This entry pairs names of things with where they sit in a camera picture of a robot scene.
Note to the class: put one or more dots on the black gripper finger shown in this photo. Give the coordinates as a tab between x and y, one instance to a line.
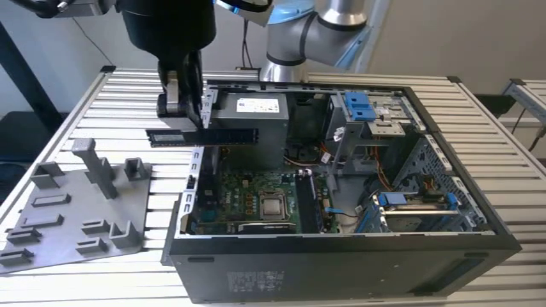
172	96
196	83

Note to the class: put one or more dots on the black RAM stick white label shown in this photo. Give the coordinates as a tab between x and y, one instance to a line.
230	136

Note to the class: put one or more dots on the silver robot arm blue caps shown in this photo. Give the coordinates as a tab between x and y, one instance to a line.
290	41

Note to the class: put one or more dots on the grey power supply box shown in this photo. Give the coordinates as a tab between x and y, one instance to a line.
273	153

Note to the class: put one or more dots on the green motherboard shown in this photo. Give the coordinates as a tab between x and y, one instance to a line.
239	185

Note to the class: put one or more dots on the blue drive latch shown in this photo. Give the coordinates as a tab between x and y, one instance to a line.
358	105

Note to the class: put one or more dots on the CPU socket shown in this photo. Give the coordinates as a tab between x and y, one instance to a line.
273	193

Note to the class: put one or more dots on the grey metal drive cage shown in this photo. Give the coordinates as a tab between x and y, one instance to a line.
358	137

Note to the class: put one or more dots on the silver CPU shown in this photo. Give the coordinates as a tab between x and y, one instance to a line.
273	208

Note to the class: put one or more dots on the grey parts rack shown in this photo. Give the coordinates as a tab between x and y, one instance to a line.
64	217

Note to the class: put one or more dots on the black graphics card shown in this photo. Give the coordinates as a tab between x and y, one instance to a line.
266	227

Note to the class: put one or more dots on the black open PC case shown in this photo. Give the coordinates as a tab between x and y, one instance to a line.
298	275

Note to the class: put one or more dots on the hard disk in blue carrier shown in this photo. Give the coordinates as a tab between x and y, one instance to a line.
409	211

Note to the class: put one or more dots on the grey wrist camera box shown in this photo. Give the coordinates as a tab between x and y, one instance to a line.
86	9

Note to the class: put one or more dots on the black camera stand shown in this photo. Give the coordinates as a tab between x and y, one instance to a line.
26	80

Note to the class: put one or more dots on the aluminium profile post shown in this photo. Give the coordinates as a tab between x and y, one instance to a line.
377	32

